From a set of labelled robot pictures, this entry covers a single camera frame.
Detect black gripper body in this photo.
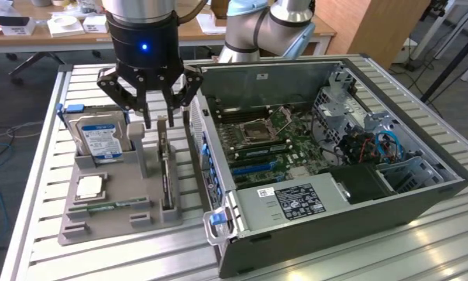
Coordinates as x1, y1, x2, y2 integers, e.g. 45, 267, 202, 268
105, 11, 186, 90

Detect low-profile Nvidia graphics card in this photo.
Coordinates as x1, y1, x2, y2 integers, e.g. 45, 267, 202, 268
154, 115, 178, 213

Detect small white labelled box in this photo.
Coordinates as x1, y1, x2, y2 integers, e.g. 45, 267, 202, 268
81, 14, 110, 33

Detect white paper stack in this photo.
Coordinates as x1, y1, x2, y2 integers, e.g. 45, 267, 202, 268
196, 13, 228, 35

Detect hard disk with blue carrier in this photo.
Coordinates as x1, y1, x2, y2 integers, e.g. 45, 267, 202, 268
55, 102, 132, 163

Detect brown cardboard box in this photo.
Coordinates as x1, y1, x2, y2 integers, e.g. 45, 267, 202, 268
212, 0, 230, 20

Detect white box with round insert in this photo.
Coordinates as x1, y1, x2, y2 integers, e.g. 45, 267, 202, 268
46, 14, 83, 38

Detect CPU socket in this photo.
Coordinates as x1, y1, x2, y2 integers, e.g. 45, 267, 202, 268
237, 120, 272, 143

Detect metal socket cover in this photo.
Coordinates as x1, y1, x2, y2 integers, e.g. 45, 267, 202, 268
270, 105, 293, 129

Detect wooden desk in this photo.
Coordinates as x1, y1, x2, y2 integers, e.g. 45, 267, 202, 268
0, 0, 336, 64

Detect green RAM stick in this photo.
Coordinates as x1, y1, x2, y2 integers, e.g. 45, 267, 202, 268
236, 142, 292, 159
70, 197, 148, 211

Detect blue expansion slot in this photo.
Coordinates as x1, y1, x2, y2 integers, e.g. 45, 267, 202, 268
230, 162, 278, 176

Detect white box with black lid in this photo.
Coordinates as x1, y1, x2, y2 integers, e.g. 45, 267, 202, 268
0, 16, 35, 36

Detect silver CPU chip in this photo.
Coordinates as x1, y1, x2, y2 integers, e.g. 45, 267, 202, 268
75, 176, 105, 200

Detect silver perforated drive cage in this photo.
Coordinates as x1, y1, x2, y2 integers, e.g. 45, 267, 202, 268
310, 70, 398, 135

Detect loose papers pile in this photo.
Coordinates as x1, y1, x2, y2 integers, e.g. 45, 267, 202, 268
0, 0, 22, 18

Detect blue case release latch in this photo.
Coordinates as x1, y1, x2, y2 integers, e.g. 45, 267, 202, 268
209, 208, 230, 227

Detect grey parts rack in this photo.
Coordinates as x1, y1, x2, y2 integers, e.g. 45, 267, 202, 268
57, 122, 185, 246

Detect grey power supply unit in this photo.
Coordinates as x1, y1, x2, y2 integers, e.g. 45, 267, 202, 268
233, 172, 352, 232

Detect wooden cabinet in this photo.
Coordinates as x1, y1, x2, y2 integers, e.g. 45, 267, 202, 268
314, 0, 432, 64

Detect open dark grey PC case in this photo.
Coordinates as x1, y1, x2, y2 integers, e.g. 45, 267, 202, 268
180, 57, 468, 279

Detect silver disk bay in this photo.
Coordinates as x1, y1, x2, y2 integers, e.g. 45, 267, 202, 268
374, 156, 448, 196

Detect black tripod pole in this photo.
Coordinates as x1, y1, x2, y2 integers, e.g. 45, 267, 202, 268
420, 29, 468, 103

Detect dark camera cable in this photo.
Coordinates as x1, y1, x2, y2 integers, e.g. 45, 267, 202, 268
177, 0, 209, 26

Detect white floor cable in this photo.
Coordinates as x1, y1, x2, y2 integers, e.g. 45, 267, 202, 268
0, 121, 43, 139

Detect red orange wires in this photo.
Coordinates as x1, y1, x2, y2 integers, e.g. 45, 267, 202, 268
354, 136, 374, 165

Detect blue data wire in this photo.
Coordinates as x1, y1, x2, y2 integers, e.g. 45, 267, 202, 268
374, 131, 405, 165

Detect white desk frame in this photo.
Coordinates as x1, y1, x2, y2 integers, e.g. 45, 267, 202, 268
409, 0, 468, 83

